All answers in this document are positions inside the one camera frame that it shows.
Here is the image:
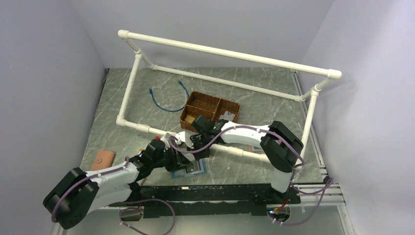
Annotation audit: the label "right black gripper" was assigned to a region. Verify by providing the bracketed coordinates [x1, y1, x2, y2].
[186, 134, 212, 162]

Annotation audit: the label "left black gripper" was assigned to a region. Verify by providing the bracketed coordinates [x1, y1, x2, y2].
[151, 143, 192, 172]

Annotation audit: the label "blue card holder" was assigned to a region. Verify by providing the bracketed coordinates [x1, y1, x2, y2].
[171, 159, 207, 179]

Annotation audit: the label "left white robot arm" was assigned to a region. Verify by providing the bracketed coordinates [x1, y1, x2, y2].
[43, 139, 193, 229]

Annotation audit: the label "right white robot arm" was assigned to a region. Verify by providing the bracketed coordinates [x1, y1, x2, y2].
[190, 115, 304, 203]

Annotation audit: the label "gold cards in basket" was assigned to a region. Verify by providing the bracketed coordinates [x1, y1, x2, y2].
[184, 115, 195, 124]

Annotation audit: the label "grey cards in basket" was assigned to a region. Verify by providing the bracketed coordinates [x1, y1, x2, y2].
[219, 111, 236, 121]

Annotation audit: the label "brown wicker divided basket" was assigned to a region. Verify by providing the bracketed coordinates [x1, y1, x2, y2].
[180, 91, 240, 132]

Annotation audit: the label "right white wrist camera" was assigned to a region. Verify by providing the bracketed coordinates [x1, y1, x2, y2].
[174, 131, 194, 149]

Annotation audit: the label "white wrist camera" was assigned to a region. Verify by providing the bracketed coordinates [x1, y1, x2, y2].
[155, 132, 176, 148]
[174, 131, 194, 149]

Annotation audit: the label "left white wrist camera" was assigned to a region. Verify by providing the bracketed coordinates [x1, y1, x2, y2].
[155, 132, 176, 148]

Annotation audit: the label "blue ethernet cable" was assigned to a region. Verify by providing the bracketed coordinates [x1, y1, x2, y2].
[149, 80, 190, 113]

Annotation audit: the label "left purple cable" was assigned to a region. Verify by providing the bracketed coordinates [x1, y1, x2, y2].
[50, 156, 130, 224]

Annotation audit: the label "purple cable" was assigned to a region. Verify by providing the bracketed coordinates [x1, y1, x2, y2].
[167, 125, 335, 227]
[50, 156, 130, 224]

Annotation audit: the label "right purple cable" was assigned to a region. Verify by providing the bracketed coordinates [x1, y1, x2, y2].
[167, 125, 335, 227]

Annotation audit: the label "white PVC pipe frame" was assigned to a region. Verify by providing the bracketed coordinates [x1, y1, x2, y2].
[116, 30, 343, 145]

